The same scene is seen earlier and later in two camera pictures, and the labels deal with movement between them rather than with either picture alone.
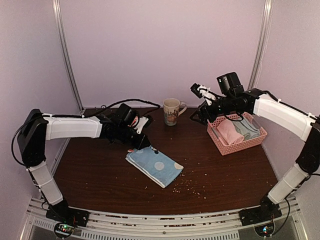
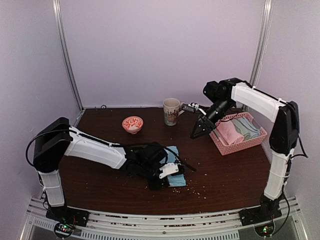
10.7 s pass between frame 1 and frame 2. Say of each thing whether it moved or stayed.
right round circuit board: stayed
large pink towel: stayed
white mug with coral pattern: stayed
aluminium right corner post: stayed
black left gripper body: moved
